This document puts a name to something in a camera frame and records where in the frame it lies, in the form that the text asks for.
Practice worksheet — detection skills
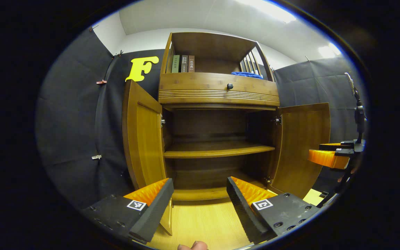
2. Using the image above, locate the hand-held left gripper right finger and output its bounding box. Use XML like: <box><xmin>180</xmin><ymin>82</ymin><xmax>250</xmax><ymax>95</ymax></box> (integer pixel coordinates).
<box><xmin>226</xmin><ymin>176</ymin><xmax>322</xmax><ymax>244</ymax></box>

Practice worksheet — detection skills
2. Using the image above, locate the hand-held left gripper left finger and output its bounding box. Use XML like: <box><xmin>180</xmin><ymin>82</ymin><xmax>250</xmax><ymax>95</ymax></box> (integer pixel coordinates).
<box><xmin>82</xmin><ymin>178</ymin><xmax>174</xmax><ymax>244</ymax></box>

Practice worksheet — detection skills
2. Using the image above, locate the wooden cabinet door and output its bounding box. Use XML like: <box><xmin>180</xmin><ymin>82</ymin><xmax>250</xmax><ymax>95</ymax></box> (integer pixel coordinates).
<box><xmin>268</xmin><ymin>103</ymin><xmax>331</xmax><ymax>199</ymax></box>
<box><xmin>122</xmin><ymin>79</ymin><xmax>173</xmax><ymax>236</ymax></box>

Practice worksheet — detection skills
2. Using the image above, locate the wooden double-door shoe cabinet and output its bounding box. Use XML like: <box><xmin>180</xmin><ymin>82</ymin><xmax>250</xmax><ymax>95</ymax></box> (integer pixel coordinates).
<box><xmin>158</xmin><ymin>32</ymin><xmax>280</xmax><ymax>202</ymax></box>

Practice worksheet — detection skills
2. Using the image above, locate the wooden inner cabinet shelf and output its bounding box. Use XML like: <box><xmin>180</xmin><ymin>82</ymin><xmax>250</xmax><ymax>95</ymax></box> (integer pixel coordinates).
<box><xmin>164</xmin><ymin>141</ymin><xmax>276</xmax><ymax>159</ymax></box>

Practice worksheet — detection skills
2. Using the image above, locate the ceiling light panel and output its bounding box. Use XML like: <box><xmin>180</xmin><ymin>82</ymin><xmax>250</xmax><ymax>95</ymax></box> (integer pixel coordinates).
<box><xmin>318</xmin><ymin>43</ymin><xmax>341</xmax><ymax>58</ymax></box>

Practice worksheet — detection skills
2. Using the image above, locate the blue towel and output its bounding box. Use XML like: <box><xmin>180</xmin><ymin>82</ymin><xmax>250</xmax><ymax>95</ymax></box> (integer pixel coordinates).
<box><xmin>231</xmin><ymin>72</ymin><xmax>264</xmax><ymax>80</ymax></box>

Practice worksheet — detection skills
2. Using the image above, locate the black backdrop cloth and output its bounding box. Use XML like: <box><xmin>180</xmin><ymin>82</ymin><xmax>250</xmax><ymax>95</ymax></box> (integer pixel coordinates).
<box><xmin>35</xmin><ymin>26</ymin><xmax>369</xmax><ymax>209</ymax></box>

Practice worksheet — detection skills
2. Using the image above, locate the wooden drawer with black knob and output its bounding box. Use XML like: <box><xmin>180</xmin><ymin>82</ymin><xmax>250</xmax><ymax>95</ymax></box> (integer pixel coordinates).
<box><xmin>158</xmin><ymin>72</ymin><xmax>280</xmax><ymax>107</ymax></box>

